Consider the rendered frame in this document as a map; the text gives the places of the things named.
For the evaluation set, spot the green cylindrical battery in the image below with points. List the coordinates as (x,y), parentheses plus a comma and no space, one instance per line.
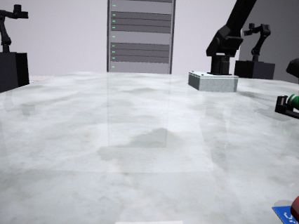
(293,101)

